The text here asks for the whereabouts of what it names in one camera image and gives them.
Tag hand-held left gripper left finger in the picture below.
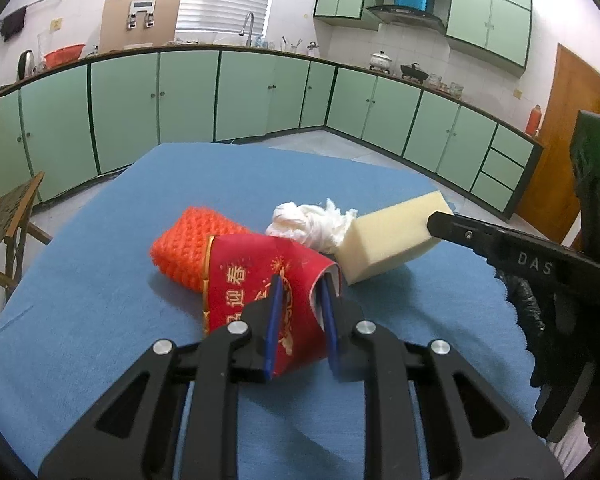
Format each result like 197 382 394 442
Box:
37 274 286 480

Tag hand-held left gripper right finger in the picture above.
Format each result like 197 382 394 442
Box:
320 280 566 480

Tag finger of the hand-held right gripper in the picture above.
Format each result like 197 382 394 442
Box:
426 211 501 267

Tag red paper with gold print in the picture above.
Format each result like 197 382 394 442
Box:
200 234 341 378

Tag beige sponge block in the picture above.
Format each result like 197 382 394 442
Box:
339 191 456 285

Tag person's right hand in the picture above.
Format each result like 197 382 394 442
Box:
495 267 551 343

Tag wooden door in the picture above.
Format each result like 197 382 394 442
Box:
515 43 600 246

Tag crumpled white tissue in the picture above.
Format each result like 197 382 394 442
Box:
265 198 358 253

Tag orange foam fruit net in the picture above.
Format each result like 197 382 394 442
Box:
149 207 253 293

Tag green upper kitchen cabinets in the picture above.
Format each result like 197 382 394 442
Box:
312 0 533 78

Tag green kitchen cabinets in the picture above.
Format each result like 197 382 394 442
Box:
312 0 533 78
0 42 546 221

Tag range hood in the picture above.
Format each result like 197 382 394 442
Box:
365 4 446 36

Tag green lower kitchen cabinets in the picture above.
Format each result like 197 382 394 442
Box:
0 42 546 221

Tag wooden folding chair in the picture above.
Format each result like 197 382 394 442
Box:
0 171 53 306

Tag metal faucet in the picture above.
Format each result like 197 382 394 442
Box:
240 11 256 48

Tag wooden board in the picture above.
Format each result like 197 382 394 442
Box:
99 0 182 52

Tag red plastic basin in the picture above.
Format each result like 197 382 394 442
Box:
42 44 86 67

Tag grey clip device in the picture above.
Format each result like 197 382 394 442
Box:
126 0 156 30

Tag dark hanging towel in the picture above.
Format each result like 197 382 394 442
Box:
0 7 27 43

